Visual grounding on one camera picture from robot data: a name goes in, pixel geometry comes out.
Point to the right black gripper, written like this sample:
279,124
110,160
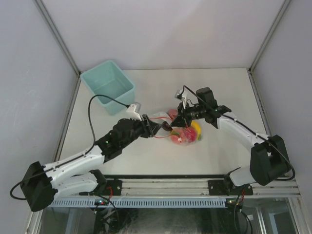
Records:
182,119

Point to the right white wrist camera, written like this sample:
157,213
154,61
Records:
181,95

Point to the blue slotted cable duct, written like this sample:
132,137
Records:
92,202

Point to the aluminium frame post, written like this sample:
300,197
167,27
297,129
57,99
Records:
56,34
276,22

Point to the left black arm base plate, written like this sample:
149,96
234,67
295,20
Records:
111,188

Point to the clear zip top bag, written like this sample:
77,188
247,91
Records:
168,116

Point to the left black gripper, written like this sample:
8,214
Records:
148,127

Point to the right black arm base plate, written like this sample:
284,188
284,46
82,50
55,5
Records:
222,187

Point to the left aluminium frame post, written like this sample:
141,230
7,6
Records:
56,34

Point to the dark purple fake eggplant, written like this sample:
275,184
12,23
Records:
166,126

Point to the red yellow fake pear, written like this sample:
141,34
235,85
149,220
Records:
177,136

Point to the aluminium mounting rail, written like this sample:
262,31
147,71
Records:
170,187

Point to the yellow fake banana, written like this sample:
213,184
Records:
196,127

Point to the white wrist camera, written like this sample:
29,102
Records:
181,95
133,111

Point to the red fake apple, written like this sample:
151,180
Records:
190,134

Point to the right aluminium frame post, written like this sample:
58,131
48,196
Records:
276,22

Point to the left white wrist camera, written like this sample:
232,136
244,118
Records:
133,111

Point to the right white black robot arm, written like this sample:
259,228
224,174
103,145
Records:
269,159

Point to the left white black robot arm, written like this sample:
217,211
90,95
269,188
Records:
42,184

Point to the teal plastic bin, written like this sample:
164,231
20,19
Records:
111,86

